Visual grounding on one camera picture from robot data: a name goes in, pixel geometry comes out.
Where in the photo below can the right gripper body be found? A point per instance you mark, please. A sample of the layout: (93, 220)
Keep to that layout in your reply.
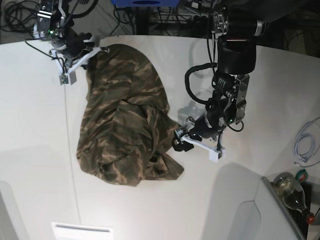
(73, 45)

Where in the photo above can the camouflage t-shirt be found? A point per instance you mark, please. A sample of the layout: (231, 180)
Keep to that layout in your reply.
(126, 132)

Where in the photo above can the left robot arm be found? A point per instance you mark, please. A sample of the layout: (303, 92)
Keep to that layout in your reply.
(233, 29)

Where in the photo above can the green tape roll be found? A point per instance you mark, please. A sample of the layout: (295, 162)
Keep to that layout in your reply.
(302, 175)

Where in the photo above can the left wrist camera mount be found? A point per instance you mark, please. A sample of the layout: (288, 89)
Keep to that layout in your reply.
(215, 153)

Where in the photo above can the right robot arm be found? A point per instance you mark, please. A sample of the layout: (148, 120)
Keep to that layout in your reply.
(55, 23)

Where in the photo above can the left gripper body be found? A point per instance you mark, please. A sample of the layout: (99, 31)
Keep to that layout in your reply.
(209, 125)

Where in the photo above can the clear plastic bottle red cap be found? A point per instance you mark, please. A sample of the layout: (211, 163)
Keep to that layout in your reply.
(292, 195)

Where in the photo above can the blue box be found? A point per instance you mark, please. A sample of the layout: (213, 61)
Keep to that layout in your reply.
(146, 3)

